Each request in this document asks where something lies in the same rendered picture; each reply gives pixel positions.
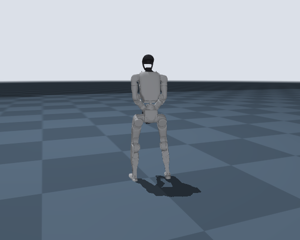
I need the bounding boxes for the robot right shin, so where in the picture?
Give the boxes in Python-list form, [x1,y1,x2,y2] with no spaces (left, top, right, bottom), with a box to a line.
[162,141,170,176]

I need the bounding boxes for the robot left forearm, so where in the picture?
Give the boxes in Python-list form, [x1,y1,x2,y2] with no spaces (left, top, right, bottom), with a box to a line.
[134,99,146,112]

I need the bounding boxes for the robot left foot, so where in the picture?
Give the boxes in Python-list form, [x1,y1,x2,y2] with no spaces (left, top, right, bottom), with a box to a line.
[129,173,138,182]

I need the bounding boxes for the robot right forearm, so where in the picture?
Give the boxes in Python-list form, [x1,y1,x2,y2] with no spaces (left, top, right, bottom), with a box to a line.
[155,99,165,110]

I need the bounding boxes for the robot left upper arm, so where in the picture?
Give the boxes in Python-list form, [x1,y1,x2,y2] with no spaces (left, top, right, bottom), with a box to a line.
[131,74,141,101]

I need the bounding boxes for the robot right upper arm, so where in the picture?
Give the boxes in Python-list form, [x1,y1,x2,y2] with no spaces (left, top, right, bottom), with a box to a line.
[159,74,168,101]

